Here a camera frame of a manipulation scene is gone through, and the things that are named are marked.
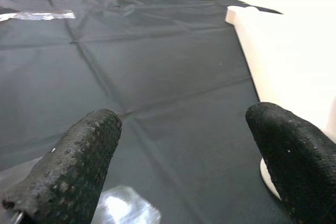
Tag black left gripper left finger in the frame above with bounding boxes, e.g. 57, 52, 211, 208
2, 108, 123, 224

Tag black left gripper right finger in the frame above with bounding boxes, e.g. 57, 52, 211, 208
245, 102, 336, 224

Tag clear tape cross patch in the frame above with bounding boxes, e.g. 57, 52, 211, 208
91, 184, 162, 224

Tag black tablecloth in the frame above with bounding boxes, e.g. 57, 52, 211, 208
0, 0, 297, 224

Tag clear tape strip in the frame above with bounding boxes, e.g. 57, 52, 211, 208
0, 10, 77, 22

